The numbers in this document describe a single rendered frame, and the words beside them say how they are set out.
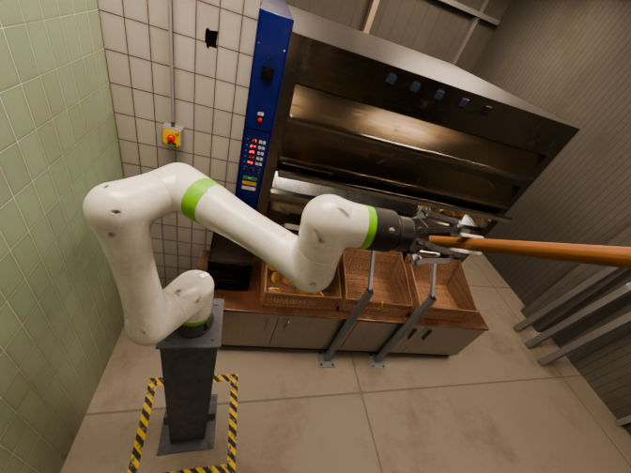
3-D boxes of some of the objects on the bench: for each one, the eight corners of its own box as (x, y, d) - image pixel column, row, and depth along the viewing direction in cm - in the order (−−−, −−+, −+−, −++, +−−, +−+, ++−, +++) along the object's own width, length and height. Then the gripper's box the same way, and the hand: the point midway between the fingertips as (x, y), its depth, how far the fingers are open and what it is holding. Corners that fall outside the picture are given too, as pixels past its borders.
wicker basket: (260, 255, 234) (267, 230, 217) (326, 263, 250) (336, 239, 233) (259, 306, 199) (266, 281, 181) (335, 312, 214) (348, 288, 197)
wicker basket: (330, 264, 251) (341, 240, 234) (388, 271, 265) (402, 251, 248) (338, 312, 215) (351, 288, 198) (405, 318, 229) (423, 297, 212)
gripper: (387, 196, 66) (470, 213, 73) (377, 266, 66) (461, 276, 73) (406, 192, 59) (496, 211, 65) (393, 270, 59) (485, 282, 65)
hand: (466, 243), depth 68 cm, fingers closed on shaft, 3 cm apart
